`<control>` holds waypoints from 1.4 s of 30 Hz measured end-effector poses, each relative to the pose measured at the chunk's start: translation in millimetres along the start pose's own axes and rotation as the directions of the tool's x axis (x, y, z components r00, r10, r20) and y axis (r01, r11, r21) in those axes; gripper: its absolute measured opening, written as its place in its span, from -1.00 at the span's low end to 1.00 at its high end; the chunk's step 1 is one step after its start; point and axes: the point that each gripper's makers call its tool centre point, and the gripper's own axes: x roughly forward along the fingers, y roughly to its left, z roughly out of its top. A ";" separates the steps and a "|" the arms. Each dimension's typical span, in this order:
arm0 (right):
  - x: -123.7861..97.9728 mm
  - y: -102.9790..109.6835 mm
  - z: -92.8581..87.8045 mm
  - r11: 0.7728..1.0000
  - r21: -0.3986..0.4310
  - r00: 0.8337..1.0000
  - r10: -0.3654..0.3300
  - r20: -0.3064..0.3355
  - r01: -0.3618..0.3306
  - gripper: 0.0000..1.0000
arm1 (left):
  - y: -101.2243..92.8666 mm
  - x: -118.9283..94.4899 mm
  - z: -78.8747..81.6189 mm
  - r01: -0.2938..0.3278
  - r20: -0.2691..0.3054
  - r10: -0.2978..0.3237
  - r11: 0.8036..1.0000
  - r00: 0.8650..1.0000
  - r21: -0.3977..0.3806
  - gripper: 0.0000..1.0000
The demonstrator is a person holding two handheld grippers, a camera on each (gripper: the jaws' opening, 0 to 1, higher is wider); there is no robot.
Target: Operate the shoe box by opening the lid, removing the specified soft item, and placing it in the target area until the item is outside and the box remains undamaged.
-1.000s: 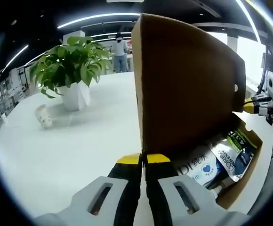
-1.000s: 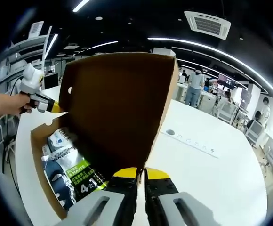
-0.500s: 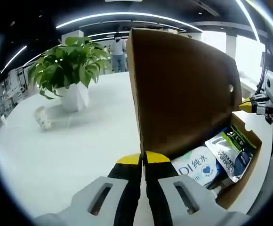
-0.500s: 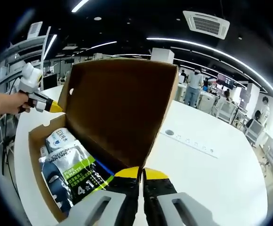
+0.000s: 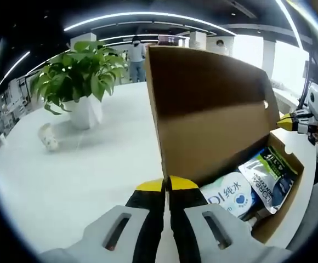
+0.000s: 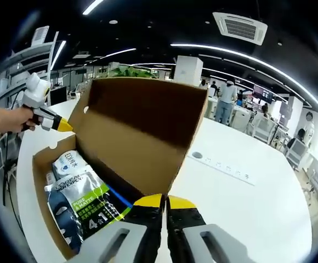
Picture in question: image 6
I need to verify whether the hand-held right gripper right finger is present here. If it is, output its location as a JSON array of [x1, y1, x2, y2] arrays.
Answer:
[[166, 195, 247, 263]]

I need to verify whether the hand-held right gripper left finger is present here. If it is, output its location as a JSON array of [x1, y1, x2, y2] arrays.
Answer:
[[73, 193, 166, 263]]

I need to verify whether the white blue wet wipes pack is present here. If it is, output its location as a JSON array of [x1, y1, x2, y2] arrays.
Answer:
[[52, 150, 89, 182]]

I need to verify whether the brown cardboard shoe box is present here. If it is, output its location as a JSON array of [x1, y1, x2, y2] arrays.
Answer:
[[32, 77, 209, 261]]

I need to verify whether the person's left hand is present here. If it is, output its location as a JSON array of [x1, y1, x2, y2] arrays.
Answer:
[[9, 105, 41, 134]]

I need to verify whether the black computer monitor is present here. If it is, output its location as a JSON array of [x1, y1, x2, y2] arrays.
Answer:
[[50, 87, 67, 106]]

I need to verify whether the white storage rack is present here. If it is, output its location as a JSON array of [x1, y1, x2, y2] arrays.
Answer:
[[0, 26, 60, 91]]

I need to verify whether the silver green dark pouch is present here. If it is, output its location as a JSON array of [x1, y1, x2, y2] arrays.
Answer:
[[44, 165, 134, 254]]

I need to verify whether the potted green plant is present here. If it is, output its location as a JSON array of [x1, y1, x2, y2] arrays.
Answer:
[[108, 65, 160, 80]]

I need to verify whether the white office chair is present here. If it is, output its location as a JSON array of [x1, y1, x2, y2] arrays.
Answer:
[[253, 117, 276, 145], [285, 139, 309, 168]]

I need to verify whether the long ceiling light strip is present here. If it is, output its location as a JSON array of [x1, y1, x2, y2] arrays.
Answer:
[[169, 42, 318, 116]]

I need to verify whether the ceiling air conditioner unit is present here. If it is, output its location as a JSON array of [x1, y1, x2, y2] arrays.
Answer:
[[212, 12, 269, 47]]

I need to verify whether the black cable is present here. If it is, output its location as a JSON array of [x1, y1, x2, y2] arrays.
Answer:
[[2, 89, 25, 231]]

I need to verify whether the wall display screen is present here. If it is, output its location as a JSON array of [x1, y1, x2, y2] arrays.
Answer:
[[253, 84, 275, 104]]

